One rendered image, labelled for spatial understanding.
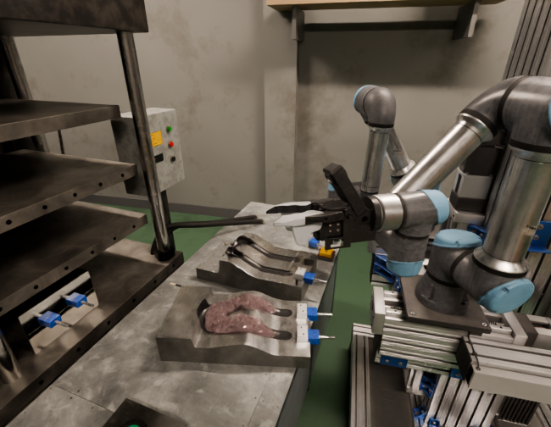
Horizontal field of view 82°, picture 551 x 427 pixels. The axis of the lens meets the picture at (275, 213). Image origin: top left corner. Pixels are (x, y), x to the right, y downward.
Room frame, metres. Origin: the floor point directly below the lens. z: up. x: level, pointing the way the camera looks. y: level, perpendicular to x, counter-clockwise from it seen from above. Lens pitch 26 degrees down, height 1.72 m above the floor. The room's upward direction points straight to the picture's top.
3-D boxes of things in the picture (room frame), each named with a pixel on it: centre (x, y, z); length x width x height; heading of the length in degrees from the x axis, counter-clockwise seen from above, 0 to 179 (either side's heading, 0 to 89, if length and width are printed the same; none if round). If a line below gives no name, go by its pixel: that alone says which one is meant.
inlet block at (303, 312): (0.90, -0.15, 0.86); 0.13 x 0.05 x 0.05; 87
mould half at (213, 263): (1.22, 0.08, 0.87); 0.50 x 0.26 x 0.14; 69
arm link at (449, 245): (0.78, -0.52, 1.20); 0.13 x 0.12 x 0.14; 13
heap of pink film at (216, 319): (0.86, 0.13, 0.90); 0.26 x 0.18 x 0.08; 87
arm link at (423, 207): (0.60, -0.29, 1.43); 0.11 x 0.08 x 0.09; 103
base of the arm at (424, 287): (0.78, -0.52, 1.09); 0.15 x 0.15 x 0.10
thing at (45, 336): (0.99, 1.02, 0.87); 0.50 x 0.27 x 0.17; 69
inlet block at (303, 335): (0.79, -0.14, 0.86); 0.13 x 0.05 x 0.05; 87
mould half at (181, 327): (0.86, 0.13, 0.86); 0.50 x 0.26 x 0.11; 87
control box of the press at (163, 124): (1.67, 0.66, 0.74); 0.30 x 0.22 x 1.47; 159
